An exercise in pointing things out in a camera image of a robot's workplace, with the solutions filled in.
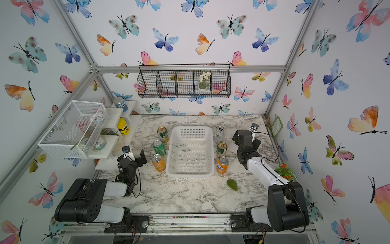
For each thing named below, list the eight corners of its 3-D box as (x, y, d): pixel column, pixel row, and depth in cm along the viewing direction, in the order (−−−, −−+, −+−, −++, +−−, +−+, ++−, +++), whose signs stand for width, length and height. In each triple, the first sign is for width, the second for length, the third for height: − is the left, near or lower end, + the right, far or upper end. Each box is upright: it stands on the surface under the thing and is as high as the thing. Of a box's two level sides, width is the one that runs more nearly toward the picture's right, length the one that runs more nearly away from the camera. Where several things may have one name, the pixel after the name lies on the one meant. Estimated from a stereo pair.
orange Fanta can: (216, 174, 92) (218, 166, 83) (216, 165, 96) (217, 156, 87) (226, 174, 92) (229, 166, 83) (225, 165, 96) (228, 156, 87)
